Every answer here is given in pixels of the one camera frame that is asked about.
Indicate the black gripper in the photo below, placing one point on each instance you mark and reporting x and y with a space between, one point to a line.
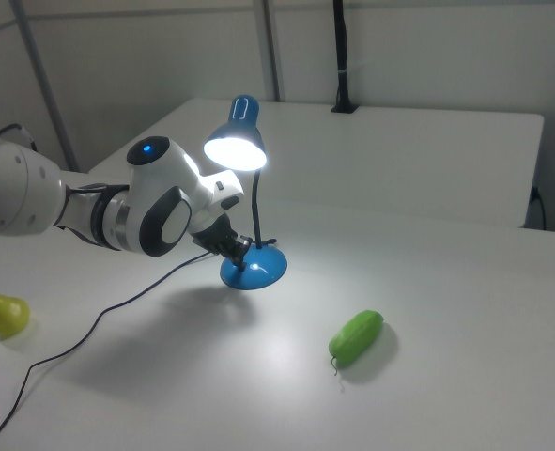
218 237

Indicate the blue gooseneck desk lamp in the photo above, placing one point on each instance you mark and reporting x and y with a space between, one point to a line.
239 122

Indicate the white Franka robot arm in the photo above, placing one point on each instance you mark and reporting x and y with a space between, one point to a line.
19 188

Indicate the green cucumber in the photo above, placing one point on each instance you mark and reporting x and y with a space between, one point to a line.
357 338

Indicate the black pole with clamp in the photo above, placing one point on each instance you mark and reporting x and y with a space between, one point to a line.
340 47

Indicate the green-yellow pear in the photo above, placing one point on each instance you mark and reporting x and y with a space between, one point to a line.
7 317

